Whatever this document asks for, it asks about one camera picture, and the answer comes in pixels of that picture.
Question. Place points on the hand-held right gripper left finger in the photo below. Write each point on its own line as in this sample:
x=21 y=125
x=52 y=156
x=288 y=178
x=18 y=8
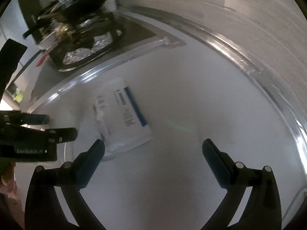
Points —
x=92 y=159

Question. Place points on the black pan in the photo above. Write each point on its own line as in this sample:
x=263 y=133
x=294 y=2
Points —
x=79 y=7

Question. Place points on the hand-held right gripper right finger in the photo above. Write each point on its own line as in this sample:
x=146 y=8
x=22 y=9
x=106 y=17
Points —
x=213 y=159

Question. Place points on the white packet with blue stripe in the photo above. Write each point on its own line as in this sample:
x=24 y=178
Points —
x=124 y=115

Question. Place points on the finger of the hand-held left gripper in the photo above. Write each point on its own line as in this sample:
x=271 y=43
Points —
x=63 y=134
x=36 y=119

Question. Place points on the person's left hand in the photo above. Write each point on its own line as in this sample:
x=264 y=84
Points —
x=7 y=184

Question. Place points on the green object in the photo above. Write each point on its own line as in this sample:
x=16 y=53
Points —
x=18 y=97

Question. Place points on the black gas stove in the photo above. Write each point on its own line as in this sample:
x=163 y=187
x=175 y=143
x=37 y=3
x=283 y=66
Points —
x=86 y=43

